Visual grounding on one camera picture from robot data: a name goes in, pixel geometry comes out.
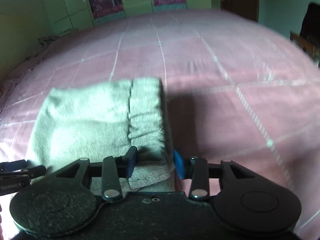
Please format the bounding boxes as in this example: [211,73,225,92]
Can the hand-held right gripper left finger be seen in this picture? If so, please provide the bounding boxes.
[52,146,138,202]

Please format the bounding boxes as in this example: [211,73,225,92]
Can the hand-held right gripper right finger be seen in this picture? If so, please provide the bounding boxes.
[173,150,253,201]

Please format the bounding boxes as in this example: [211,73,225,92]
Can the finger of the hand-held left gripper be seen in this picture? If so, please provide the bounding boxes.
[0,159,28,172]
[15,165,47,179]

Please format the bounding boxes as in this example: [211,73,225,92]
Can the grey-green fleece pants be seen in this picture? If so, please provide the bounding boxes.
[26,77,176,191]

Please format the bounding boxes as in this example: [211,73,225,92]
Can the bed with pink checked sheet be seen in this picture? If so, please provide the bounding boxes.
[0,8,320,236]

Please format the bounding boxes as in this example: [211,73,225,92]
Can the grey crumpled clothes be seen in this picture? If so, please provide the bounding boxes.
[37,34,63,48]

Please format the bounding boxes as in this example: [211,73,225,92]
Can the white glossy wardrobe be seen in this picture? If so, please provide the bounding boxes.
[37,0,213,34]

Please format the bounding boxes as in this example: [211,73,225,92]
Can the wooden chair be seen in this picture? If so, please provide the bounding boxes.
[289,31,320,68]

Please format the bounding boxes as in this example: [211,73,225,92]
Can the dark brown wooden door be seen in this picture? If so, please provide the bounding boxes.
[219,0,259,22]

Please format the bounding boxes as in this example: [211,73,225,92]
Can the black cloth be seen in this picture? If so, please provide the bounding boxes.
[299,2,320,46]

